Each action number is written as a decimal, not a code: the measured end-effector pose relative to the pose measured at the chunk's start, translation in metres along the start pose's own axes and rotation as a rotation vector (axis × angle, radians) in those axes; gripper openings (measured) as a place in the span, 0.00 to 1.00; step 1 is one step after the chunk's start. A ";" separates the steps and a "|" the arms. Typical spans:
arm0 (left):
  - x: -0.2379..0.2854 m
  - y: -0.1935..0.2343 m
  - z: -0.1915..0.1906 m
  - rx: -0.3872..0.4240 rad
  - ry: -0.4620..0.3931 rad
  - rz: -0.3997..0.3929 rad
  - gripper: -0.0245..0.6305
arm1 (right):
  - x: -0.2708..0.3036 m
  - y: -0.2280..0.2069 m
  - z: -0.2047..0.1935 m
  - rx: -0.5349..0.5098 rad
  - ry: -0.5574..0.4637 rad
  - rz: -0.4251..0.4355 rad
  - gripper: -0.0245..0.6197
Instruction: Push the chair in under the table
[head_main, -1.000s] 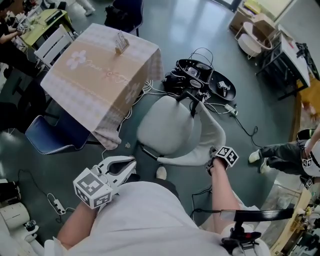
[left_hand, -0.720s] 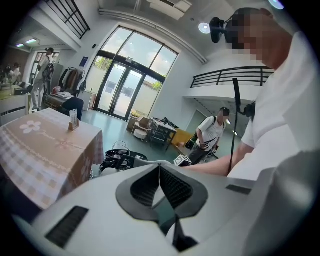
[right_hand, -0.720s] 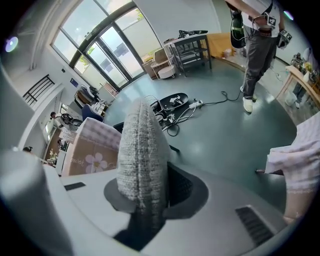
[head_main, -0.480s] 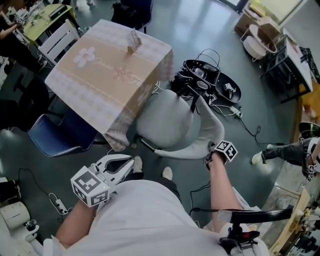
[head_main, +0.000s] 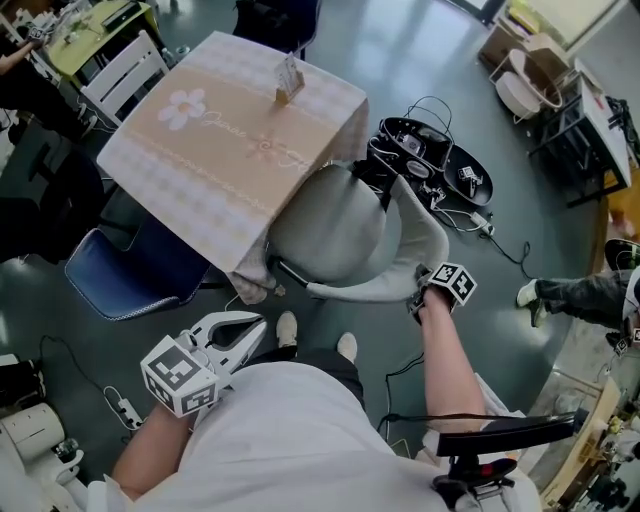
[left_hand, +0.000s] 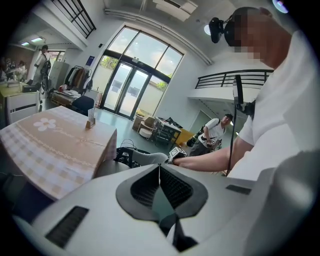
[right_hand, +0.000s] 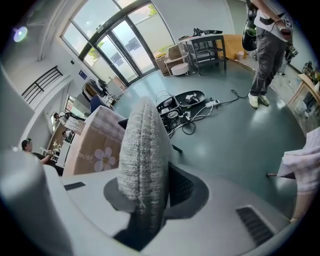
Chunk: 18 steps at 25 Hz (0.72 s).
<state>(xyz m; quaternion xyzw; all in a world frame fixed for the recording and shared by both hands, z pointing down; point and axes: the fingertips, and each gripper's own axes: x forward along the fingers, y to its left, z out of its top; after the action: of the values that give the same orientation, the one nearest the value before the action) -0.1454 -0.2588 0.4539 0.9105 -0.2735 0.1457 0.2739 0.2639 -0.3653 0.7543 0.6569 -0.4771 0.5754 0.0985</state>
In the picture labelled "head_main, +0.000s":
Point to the black mounted device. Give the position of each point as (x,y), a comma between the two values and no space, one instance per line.
(500,435)

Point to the pink patterned tablecloth table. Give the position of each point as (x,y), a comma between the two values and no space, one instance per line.
(225,150)

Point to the person's shoe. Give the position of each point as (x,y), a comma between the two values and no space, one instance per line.
(347,345)
(286,327)

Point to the person's black trousers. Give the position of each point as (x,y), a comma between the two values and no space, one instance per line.
(340,375)

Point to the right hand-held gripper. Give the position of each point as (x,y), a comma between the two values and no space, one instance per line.
(455,285)

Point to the table with pale cloth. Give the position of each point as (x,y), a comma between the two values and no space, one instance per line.
(575,370)

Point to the yellow-green table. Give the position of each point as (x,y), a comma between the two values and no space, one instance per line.
(100,37)

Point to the black folded device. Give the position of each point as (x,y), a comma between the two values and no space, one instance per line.
(622,117)

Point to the round beige side table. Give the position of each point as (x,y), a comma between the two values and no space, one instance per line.
(525,87)

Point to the white slatted chair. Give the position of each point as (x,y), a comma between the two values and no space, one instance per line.
(125,70)

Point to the white card holder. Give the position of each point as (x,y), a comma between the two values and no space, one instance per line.
(289,82)

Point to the person's right forearm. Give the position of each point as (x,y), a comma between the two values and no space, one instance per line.
(447,360)

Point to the dark chair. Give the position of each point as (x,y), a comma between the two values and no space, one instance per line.
(275,20)

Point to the white rounded machine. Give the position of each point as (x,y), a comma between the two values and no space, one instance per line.
(30,435)

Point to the black office chair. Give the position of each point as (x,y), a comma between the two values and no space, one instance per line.
(50,200)

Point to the person's left shoe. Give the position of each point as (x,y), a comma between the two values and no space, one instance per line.
(286,327)

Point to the black open case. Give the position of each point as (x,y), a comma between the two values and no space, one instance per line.
(425,150)

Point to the black-frame white-top table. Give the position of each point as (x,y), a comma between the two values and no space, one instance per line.
(600,130)

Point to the person's left forearm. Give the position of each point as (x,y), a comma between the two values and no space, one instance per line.
(150,450)

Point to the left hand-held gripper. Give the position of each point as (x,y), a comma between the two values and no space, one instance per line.
(180,380)

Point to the person's white shirt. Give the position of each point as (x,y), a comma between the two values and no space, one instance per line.
(300,440)

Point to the person's right shoe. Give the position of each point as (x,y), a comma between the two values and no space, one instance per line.
(347,345)

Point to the cardboard box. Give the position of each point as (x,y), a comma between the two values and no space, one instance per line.
(515,40)

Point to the blue chair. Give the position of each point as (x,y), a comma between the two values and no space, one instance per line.
(130,275)

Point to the white power strip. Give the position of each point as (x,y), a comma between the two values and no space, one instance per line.
(484,224)
(122,406)

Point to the grey round chair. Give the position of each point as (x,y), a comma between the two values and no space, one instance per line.
(330,230)

